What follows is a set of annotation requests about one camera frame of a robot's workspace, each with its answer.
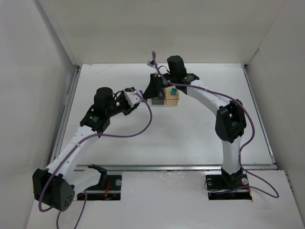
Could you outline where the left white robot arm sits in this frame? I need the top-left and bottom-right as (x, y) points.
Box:
(32, 87), (144, 212)

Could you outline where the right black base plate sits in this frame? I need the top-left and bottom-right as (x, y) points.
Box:
(204, 174), (252, 200)

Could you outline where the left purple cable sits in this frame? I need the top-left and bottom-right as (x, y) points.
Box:
(38, 88), (153, 228)

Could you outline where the grey transparent container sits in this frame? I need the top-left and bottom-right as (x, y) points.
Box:
(151, 97), (165, 105)

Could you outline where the teal lego brick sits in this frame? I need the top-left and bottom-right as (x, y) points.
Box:
(170, 87), (177, 95)

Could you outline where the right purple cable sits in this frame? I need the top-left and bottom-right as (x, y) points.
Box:
(151, 51), (280, 199)

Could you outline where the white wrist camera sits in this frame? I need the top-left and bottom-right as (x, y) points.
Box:
(147, 60), (158, 68)
(123, 87), (143, 108)

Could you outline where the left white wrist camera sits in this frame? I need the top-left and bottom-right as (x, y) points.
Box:
(123, 87), (143, 108)

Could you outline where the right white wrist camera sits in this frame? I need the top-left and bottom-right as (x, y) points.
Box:
(147, 60), (158, 68)

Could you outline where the purple lego brick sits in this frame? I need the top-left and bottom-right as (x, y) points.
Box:
(158, 93), (165, 100)

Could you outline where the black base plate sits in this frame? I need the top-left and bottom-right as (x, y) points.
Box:
(204, 174), (252, 200)
(86, 175), (122, 201)

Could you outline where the aluminium rail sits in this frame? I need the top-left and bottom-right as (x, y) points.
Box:
(49, 63), (277, 170)

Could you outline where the purple cable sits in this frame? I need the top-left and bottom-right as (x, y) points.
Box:
(151, 51), (280, 199)
(38, 88), (153, 228)

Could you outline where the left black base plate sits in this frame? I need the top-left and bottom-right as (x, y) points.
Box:
(86, 175), (122, 201)

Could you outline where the orange transparent container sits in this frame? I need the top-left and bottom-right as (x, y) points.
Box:
(164, 86), (180, 106)

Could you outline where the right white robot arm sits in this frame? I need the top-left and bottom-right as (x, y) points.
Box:
(143, 55), (247, 191)

